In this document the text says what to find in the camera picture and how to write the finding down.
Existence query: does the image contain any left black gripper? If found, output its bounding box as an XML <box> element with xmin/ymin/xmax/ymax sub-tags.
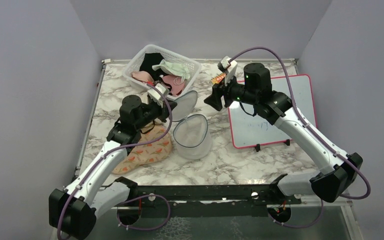
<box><xmin>135</xmin><ymin>97</ymin><xmax>178</xmax><ymax>130</ymax></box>

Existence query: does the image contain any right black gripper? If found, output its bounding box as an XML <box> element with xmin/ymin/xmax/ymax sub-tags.
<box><xmin>204</xmin><ymin>70</ymin><xmax>258</xmax><ymax>111</ymax></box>

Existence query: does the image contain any dusty pink black-trimmed bra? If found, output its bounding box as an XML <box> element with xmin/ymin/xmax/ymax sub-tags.
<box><xmin>159</xmin><ymin>75</ymin><xmax>186</xmax><ymax>97</ymax></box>

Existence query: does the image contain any pale green garment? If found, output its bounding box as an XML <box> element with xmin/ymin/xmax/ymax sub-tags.
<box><xmin>152</xmin><ymin>59</ymin><xmax>191</xmax><ymax>80</ymax></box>

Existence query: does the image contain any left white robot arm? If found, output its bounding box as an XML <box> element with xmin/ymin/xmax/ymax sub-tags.
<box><xmin>48</xmin><ymin>95</ymin><xmax>178</xmax><ymax>240</ymax></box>

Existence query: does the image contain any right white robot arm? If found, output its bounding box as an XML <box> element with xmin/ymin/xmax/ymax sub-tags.
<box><xmin>204</xmin><ymin>62</ymin><xmax>363</xmax><ymax>204</ymax></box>

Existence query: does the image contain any cream cylindrical laundry bag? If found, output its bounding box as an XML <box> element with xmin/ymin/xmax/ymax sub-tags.
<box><xmin>140</xmin><ymin>92</ymin><xmax>153</xmax><ymax>104</ymax></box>

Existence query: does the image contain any beige bra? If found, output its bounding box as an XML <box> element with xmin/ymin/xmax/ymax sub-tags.
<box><xmin>130</xmin><ymin>71</ymin><xmax>156</xmax><ymax>86</ymax></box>

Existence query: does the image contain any floral orange laundry bag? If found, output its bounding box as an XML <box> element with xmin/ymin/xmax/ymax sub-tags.
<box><xmin>112</xmin><ymin>125</ymin><xmax>173</xmax><ymax>175</ymax></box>

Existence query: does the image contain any orange card pack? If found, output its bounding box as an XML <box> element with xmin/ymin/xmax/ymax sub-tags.
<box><xmin>211</xmin><ymin>73</ymin><xmax>227</xmax><ymax>84</ymax></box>

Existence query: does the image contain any white plastic basket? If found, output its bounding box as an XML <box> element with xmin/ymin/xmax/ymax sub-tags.
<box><xmin>122</xmin><ymin>44</ymin><xmax>202</xmax><ymax>96</ymax></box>

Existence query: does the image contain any pink framed whiteboard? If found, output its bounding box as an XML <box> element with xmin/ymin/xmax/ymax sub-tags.
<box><xmin>228</xmin><ymin>74</ymin><xmax>318</xmax><ymax>149</ymax></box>

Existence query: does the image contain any black garment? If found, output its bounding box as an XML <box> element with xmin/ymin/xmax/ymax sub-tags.
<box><xmin>139</xmin><ymin>52</ymin><xmax>167</xmax><ymax>81</ymax></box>

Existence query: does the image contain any black whiteboard stand clip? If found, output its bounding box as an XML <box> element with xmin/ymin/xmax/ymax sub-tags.
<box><xmin>254</xmin><ymin>144</ymin><xmax>261</xmax><ymax>152</ymax></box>

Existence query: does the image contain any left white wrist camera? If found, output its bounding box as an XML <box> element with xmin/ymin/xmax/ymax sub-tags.
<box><xmin>147</xmin><ymin>83</ymin><xmax>170</xmax><ymax>108</ymax></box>

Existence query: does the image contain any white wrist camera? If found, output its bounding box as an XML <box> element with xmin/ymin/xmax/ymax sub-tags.
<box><xmin>147</xmin><ymin>83</ymin><xmax>170</xmax><ymax>108</ymax></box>
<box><xmin>217</xmin><ymin>56</ymin><xmax>238</xmax><ymax>87</ymax></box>

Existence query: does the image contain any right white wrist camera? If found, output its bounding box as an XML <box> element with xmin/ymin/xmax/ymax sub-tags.
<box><xmin>217</xmin><ymin>56</ymin><xmax>238</xmax><ymax>87</ymax></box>

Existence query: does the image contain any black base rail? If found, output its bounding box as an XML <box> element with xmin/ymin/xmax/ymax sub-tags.
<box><xmin>115</xmin><ymin>184</ymin><xmax>301</xmax><ymax>219</ymax></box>

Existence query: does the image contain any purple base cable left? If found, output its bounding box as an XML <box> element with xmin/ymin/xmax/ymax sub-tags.
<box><xmin>116</xmin><ymin>193</ymin><xmax>172</xmax><ymax>232</ymax></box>

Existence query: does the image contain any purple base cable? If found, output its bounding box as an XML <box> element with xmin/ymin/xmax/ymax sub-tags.
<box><xmin>116</xmin><ymin>193</ymin><xmax>172</xmax><ymax>232</ymax></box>
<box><xmin>267</xmin><ymin>198</ymin><xmax>325</xmax><ymax>230</ymax></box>

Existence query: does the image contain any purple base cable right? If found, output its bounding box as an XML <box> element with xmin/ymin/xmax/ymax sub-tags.
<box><xmin>267</xmin><ymin>198</ymin><xmax>325</xmax><ymax>230</ymax></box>

